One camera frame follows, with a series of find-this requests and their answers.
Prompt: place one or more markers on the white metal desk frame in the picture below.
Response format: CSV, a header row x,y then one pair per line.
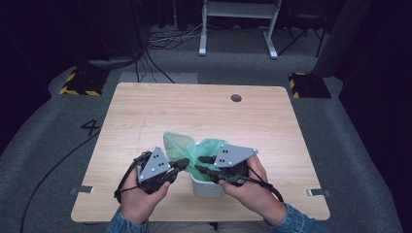
x,y
238,9

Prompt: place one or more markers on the black yellow striped stand base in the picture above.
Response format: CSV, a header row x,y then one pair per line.
x,y
85,82
309,85

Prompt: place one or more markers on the white plastic trash bin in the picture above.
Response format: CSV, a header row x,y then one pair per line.
x,y
207,189

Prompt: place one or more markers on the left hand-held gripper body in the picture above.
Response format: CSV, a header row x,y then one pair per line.
x,y
155,166

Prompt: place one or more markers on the grey tape tab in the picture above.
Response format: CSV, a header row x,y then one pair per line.
x,y
319,192
81,190

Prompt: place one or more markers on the grey pillar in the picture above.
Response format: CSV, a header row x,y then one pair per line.
x,y
340,39

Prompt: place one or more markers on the person's left hand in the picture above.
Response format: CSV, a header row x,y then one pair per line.
x,y
139,204

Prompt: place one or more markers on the person's right hand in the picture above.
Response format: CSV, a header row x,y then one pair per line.
x,y
256,194

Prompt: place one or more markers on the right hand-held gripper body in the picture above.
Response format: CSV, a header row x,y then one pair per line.
x,y
234,161

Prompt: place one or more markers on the green plastic trash bag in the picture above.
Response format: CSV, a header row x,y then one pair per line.
x,y
181,145

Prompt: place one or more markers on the black folding stand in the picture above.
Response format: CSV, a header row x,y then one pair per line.
x,y
304,29

